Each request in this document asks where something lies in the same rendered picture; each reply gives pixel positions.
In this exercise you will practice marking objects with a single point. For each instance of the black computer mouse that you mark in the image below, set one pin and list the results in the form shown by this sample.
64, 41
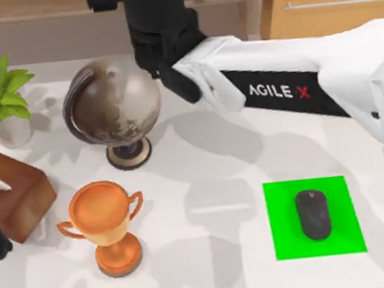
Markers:
314, 215

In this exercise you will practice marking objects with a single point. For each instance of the wooden tissue box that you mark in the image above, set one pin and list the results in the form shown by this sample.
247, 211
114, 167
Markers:
20, 198

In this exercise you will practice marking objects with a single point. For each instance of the bronze trophy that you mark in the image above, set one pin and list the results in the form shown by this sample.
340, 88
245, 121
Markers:
98, 211

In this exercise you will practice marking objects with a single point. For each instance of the green mouse mat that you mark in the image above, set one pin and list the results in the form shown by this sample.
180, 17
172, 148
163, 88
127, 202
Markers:
346, 231

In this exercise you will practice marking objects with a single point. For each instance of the brown and grey globe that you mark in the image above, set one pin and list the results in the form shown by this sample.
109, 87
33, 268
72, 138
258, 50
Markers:
119, 100

